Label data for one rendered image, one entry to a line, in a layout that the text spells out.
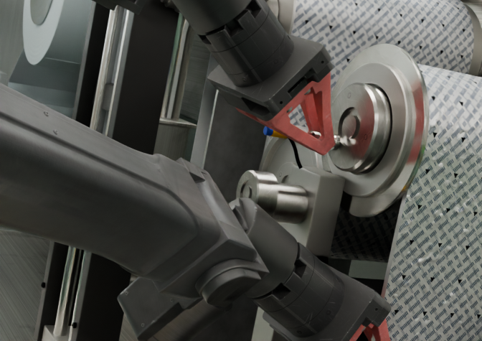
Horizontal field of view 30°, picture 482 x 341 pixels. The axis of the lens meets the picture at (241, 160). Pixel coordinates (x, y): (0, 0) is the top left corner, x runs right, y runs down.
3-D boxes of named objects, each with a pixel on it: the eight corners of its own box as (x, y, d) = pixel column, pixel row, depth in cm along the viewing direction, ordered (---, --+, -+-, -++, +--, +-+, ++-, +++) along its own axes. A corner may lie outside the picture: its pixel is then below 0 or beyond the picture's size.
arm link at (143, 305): (235, 272, 56) (173, 166, 60) (105, 375, 59) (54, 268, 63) (313, 288, 66) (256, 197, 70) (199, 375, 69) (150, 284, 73)
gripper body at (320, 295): (339, 376, 66) (274, 324, 62) (274, 328, 75) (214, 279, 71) (391, 305, 67) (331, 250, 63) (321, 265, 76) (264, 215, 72)
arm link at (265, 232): (251, 219, 62) (241, 176, 66) (178, 278, 63) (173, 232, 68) (314, 274, 65) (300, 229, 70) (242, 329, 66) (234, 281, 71)
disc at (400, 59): (305, 185, 84) (346, 30, 81) (310, 185, 84) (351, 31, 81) (393, 243, 71) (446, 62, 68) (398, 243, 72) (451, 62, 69)
